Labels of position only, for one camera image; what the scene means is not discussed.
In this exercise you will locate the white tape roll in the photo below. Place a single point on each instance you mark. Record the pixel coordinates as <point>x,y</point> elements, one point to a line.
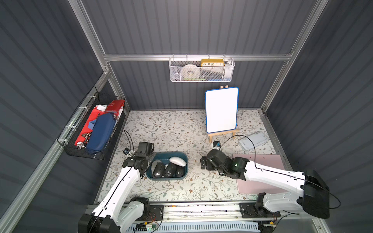
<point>190,71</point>

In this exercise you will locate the pale blue plastic lid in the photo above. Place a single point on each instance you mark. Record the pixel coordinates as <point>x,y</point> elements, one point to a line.
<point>252,141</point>

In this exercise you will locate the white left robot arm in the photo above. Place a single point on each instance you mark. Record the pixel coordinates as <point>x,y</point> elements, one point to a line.
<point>116,192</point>

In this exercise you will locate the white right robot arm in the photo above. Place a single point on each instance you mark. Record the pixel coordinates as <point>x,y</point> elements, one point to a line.
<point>305,191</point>

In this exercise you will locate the navy blue pouch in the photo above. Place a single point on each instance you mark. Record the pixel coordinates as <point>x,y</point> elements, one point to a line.
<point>101,133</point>

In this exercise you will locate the black Lecoo mouse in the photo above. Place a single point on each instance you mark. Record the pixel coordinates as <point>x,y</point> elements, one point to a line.
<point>170,170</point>

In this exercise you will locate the white slim mouse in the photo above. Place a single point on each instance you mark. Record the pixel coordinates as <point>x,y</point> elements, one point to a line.
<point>178,161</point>

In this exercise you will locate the teal storage box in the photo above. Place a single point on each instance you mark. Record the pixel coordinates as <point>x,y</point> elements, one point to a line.
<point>164,158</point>

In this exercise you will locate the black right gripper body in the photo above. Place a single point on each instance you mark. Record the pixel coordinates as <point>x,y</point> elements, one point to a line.
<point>208,162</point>

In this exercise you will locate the blue framed whiteboard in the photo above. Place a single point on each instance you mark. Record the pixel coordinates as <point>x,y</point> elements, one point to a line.
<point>221,109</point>

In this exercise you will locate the red package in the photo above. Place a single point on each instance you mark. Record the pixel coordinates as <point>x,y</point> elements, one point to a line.
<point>115,107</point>

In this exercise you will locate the black wire wall basket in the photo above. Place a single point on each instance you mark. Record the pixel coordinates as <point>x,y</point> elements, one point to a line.
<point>69,135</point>

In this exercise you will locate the white wire mesh basket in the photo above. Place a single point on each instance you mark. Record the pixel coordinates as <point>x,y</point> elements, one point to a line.
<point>207,74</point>

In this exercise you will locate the black mouse with logo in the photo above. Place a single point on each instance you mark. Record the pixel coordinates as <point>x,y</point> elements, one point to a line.
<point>180,172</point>

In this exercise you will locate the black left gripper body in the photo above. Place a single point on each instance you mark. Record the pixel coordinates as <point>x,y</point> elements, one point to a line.
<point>140,158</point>

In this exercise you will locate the pink clipboard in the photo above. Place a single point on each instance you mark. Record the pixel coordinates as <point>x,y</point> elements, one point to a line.
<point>252,187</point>

